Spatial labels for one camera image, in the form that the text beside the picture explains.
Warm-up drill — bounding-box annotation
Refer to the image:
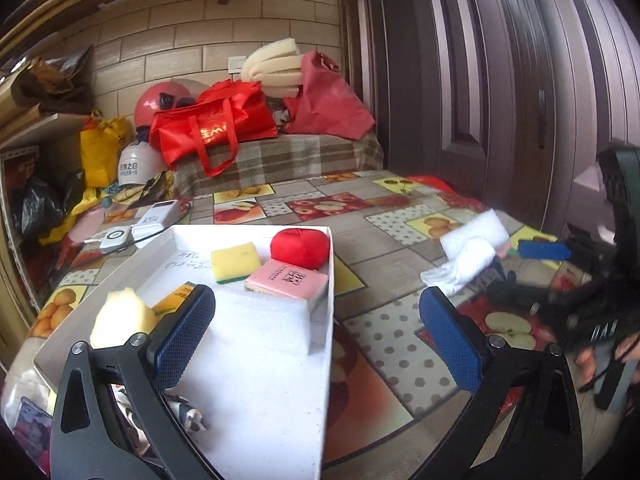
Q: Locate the pale yellow foam sponge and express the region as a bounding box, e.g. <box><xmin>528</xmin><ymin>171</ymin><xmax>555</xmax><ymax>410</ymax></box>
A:
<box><xmin>89</xmin><ymin>287</ymin><xmax>158</xmax><ymax>349</ymax></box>

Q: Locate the yellow tissue pack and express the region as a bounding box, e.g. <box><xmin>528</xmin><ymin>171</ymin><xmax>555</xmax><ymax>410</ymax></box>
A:
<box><xmin>153</xmin><ymin>282</ymin><xmax>195</xmax><ymax>318</ymax></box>

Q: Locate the yellow green scrub sponge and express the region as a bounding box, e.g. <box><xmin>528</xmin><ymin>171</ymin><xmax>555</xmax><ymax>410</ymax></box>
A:
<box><xmin>212</xmin><ymin>243</ymin><xmax>262</xmax><ymax>284</ymax></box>

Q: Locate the pink tissue pack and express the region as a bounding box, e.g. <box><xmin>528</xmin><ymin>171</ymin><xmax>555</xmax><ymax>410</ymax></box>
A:
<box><xmin>244</xmin><ymin>259</ymin><xmax>329</xmax><ymax>313</ymax></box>

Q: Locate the red plush apple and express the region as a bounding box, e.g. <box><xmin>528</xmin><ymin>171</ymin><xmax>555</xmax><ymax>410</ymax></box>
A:
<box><xmin>270</xmin><ymin>228</ymin><xmax>331</xmax><ymax>270</ymax></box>

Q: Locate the person's right hand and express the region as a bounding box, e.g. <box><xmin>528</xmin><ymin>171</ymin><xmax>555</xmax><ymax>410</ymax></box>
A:
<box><xmin>575</xmin><ymin>333</ymin><xmax>639</xmax><ymax>392</ymax></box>

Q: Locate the white tissue packet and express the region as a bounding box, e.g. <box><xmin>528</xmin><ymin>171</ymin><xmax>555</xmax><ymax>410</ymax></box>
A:
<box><xmin>420</xmin><ymin>237</ymin><xmax>496</xmax><ymax>297</ymax></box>

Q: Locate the smartphone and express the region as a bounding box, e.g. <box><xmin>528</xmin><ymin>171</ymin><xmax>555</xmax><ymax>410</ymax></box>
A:
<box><xmin>12</xmin><ymin>396</ymin><xmax>52</xmax><ymax>477</ymax></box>

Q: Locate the black white plush toy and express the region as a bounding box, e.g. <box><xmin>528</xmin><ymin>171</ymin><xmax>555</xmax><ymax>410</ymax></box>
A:
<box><xmin>165</xmin><ymin>393</ymin><xmax>207</xmax><ymax>434</ymax></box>

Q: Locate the fruit pattern tablecloth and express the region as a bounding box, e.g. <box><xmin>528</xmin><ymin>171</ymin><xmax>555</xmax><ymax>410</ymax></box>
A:
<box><xmin>0</xmin><ymin>169</ymin><xmax>612</xmax><ymax>480</ymax></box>

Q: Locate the red plastic bag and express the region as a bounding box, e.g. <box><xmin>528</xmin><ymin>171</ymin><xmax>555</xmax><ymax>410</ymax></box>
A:
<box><xmin>408</xmin><ymin>176</ymin><xmax>454</xmax><ymax>193</ymax></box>

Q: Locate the white foam tray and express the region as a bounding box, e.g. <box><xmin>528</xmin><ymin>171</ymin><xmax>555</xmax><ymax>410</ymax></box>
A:
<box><xmin>32</xmin><ymin>224</ymin><xmax>334</xmax><ymax>479</ymax></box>

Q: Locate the white round charger device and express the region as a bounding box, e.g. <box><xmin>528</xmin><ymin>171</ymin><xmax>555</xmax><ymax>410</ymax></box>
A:
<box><xmin>100</xmin><ymin>226</ymin><xmax>131</xmax><ymax>255</ymax></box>

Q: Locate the dark wooden door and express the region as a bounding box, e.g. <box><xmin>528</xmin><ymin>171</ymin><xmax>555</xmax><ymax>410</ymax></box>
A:
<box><xmin>341</xmin><ymin>0</ymin><xmax>554</xmax><ymax>226</ymax></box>

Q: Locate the white power bank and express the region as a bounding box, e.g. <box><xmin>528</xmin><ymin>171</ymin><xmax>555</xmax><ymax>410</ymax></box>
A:
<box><xmin>131</xmin><ymin>200</ymin><xmax>181</xmax><ymax>240</ymax></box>

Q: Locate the black plastic bag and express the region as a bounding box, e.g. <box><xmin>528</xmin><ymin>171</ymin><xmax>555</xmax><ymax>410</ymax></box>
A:
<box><xmin>20</xmin><ymin>170</ymin><xmax>86</xmax><ymax>238</ymax></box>

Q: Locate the white safety helmet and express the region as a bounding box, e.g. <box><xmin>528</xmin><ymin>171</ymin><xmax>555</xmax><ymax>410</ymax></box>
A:
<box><xmin>117</xmin><ymin>141</ymin><xmax>168</xmax><ymax>186</ymax></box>

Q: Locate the dark red fabric bag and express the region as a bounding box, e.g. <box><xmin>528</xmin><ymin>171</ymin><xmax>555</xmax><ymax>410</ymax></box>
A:
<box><xmin>283</xmin><ymin>51</ymin><xmax>375</xmax><ymax>141</ymax></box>

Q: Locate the plaid cloth covered bench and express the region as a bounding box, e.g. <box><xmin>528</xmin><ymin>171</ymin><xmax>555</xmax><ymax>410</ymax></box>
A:
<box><xmin>174</xmin><ymin>133</ymin><xmax>384</xmax><ymax>197</ymax></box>

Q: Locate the yellow shopping bag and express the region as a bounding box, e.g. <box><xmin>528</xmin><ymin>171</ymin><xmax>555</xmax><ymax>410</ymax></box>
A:
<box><xmin>79</xmin><ymin>110</ymin><xmax>134</xmax><ymax>188</ymax></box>

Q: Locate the cream foam sheets stack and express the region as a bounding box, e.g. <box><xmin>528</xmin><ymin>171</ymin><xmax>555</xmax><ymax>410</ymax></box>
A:
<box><xmin>240</xmin><ymin>38</ymin><xmax>304</xmax><ymax>99</ymax></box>

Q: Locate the pink red helmet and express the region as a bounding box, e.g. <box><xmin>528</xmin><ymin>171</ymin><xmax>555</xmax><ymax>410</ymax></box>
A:
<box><xmin>134</xmin><ymin>80</ymin><xmax>195</xmax><ymax>128</ymax></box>

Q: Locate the red shiny tote bag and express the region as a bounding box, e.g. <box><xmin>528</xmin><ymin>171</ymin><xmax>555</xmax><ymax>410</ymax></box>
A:
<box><xmin>149</xmin><ymin>79</ymin><xmax>278</xmax><ymax>177</ymax></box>

